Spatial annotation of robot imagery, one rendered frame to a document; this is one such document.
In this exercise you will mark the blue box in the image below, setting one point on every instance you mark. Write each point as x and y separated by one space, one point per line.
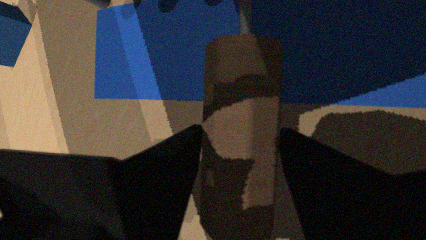
14 29

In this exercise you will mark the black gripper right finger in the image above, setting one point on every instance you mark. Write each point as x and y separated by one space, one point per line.
340 198

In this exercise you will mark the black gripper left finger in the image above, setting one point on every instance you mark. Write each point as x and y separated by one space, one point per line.
142 197

